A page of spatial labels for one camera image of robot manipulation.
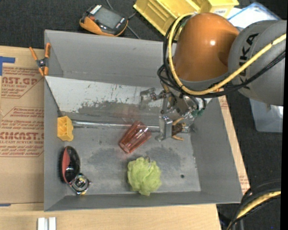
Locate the yellow toy block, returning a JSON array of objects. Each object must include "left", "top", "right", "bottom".
[{"left": 56, "top": 115, "right": 75, "bottom": 142}]

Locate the brown cardboard board red print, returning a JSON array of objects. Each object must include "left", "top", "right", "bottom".
[{"left": 0, "top": 45, "right": 255, "bottom": 217}]

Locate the brown and yellow toy animal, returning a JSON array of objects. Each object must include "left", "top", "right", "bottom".
[{"left": 171, "top": 117, "right": 186, "bottom": 141}]

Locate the green mesh bath sponge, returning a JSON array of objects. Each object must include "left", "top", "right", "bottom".
[{"left": 126, "top": 156, "right": 163, "bottom": 197}]

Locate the chrome and yellow tape measure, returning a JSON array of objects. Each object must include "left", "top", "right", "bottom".
[{"left": 69, "top": 172, "right": 92, "bottom": 196}]

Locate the pink clear plastic cup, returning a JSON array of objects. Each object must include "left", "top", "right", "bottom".
[{"left": 118, "top": 120, "right": 153, "bottom": 155}]

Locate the bare metal gripper finger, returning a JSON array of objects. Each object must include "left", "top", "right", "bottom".
[
  {"left": 139, "top": 87, "right": 158, "bottom": 103},
  {"left": 155, "top": 115, "right": 174, "bottom": 143}
]

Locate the grey metal bin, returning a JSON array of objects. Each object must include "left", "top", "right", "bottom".
[{"left": 38, "top": 30, "right": 249, "bottom": 219}]

